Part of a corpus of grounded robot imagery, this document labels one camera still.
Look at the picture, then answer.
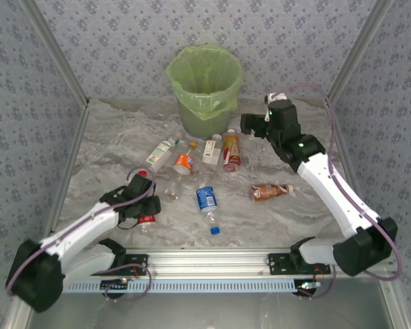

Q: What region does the orange label plastic bottle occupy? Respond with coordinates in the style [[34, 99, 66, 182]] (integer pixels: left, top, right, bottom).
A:
[[164, 140, 199, 203]]

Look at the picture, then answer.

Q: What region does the aluminium frame post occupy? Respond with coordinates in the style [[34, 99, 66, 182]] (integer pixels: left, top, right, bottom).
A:
[[327, 0, 395, 102], [19, 0, 90, 107]]

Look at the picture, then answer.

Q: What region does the orange red tea bottle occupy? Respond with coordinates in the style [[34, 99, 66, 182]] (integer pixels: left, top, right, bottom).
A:
[[222, 128, 242, 173]]

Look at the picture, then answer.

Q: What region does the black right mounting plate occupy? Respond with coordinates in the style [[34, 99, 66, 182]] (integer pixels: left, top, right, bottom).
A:
[[267, 252, 332, 276]]

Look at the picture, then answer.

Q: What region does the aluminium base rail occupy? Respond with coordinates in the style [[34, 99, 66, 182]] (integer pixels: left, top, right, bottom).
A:
[[68, 245, 397, 279]]

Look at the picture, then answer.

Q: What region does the slotted pale blue cable duct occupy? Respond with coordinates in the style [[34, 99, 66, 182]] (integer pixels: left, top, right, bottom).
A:
[[63, 278, 318, 294]]

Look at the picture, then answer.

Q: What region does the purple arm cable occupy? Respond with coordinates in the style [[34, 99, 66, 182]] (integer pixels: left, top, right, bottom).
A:
[[5, 167, 158, 295], [273, 82, 403, 282]]

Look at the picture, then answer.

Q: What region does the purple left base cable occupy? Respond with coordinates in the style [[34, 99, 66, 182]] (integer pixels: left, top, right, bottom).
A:
[[95, 263, 153, 303]]

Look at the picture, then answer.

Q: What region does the small circuit board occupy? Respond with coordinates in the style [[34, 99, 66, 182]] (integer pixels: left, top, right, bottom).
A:
[[293, 280, 322, 298], [100, 278, 130, 300]]

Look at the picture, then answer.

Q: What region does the blue label plastic bottle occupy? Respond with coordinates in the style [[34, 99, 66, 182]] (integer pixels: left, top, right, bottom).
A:
[[195, 186, 222, 236]]

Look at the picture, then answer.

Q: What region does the red label plastic bottle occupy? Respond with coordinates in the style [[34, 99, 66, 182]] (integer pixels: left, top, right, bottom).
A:
[[136, 169, 158, 234]]

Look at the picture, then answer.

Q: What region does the green cap white label bottle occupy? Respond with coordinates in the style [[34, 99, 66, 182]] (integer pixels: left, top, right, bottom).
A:
[[145, 136, 179, 173]]

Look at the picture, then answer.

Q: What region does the grey metal sheet panel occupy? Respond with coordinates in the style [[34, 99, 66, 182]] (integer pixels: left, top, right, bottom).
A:
[[27, 278, 401, 329]]

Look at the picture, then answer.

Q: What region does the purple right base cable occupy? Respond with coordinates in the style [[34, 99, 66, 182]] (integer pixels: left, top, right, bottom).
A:
[[296, 265, 337, 301]]

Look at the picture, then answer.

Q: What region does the brown plastic bottle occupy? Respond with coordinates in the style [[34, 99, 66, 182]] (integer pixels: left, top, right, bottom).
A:
[[249, 183, 295, 202]]

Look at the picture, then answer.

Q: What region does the black mounting plate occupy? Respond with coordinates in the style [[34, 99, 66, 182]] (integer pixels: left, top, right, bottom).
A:
[[267, 252, 332, 276], [123, 253, 149, 277]]

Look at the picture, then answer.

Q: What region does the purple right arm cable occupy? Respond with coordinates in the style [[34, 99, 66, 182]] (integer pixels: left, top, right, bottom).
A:
[[273, 82, 403, 282]]

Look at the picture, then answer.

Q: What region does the green-lined trash bin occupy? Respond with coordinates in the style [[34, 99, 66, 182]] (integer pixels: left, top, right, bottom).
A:
[[166, 44, 244, 121]]

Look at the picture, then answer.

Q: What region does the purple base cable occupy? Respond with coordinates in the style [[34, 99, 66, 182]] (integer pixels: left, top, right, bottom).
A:
[[95, 263, 153, 303], [296, 265, 337, 301]]

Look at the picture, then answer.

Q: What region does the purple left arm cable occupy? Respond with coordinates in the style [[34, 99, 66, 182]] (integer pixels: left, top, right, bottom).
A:
[[5, 167, 158, 295]]

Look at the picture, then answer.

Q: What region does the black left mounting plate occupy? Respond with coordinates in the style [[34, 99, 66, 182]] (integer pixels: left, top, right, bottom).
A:
[[123, 253, 149, 277]]

